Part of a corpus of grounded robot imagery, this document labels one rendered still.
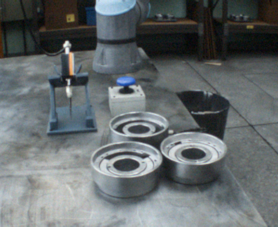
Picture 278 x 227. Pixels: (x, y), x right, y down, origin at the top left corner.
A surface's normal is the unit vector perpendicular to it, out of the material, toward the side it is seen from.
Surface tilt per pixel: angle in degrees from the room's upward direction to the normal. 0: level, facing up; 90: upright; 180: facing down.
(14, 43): 90
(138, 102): 90
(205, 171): 90
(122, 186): 90
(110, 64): 72
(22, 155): 0
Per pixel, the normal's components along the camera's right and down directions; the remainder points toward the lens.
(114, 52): -0.02, 0.09
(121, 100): 0.15, 0.37
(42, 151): -0.02, -0.92
